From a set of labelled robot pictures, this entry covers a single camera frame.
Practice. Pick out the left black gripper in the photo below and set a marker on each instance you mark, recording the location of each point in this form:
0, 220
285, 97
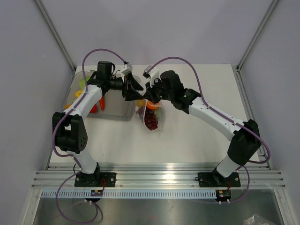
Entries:
131, 93

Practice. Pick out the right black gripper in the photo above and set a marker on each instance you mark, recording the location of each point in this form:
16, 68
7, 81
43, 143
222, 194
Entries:
150, 94

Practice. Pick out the green netted melon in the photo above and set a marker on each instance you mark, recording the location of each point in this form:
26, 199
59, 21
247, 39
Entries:
158, 112

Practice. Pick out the clear zip top bag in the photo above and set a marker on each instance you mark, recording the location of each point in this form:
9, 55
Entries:
140, 112

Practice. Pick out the purple grape bunch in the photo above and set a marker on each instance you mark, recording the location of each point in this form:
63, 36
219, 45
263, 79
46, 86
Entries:
150, 120

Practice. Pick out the yellow lemon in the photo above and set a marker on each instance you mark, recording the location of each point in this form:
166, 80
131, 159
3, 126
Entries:
140, 103
78, 93

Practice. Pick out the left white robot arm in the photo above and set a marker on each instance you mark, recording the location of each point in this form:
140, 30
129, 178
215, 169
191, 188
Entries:
69, 132

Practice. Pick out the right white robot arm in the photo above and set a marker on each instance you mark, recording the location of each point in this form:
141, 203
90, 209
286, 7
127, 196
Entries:
243, 136

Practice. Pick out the clear plastic food tray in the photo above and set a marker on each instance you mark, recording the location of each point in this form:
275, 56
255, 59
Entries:
116, 107

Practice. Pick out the green cabbage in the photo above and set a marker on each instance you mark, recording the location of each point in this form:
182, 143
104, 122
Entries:
82, 82

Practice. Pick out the orange carrot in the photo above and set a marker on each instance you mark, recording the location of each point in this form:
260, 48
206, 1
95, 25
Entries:
102, 103

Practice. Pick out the small orange fruit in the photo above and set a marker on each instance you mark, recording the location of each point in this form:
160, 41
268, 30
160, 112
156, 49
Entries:
67, 106

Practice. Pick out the crumpled plastic wrap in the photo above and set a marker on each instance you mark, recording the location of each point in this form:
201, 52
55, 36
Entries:
257, 220

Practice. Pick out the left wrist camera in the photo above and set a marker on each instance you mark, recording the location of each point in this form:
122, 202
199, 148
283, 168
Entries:
126, 69

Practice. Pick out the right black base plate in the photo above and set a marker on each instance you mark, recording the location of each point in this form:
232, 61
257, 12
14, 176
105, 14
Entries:
206, 180

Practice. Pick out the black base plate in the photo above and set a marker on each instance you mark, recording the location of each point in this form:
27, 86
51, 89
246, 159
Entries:
206, 180
104, 179

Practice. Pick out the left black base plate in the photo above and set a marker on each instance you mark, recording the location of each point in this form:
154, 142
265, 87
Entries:
104, 179

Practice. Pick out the aluminium rail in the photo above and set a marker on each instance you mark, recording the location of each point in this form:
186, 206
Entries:
158, 176

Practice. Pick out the white slotted cable duct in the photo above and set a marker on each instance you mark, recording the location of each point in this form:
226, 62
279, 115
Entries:
129, 194

